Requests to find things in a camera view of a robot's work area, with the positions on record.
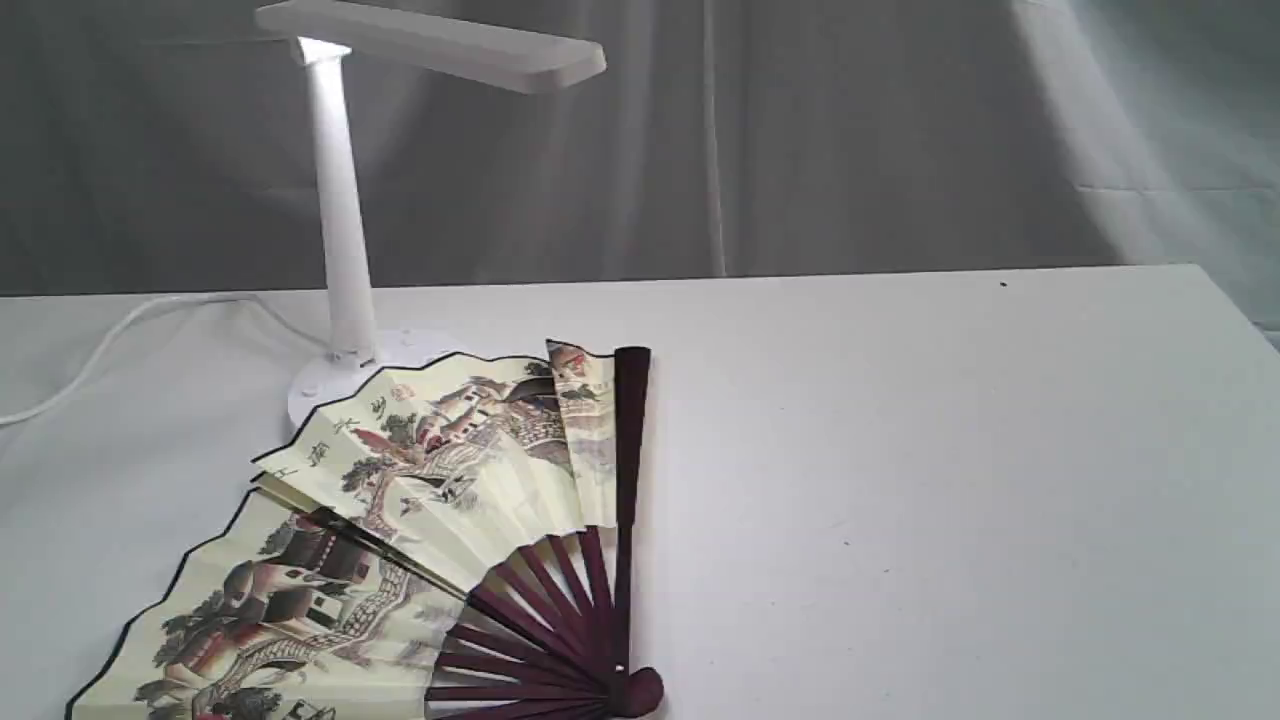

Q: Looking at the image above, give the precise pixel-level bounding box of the painted paper folding fan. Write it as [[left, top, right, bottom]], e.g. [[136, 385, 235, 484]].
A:
[[65, 340, 666, 719]]

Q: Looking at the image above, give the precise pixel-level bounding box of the white desk lamp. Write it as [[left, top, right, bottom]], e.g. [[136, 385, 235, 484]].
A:
[[255, 1, 607, 428]]

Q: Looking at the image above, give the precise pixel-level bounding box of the grey backdrop curtain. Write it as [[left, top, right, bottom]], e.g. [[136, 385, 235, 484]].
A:
[[1, 1, 1279, 341]]

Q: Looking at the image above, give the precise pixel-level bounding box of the white lamp power cable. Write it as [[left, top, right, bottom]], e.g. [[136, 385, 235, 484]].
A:
[[0, 293, 337, 429]]

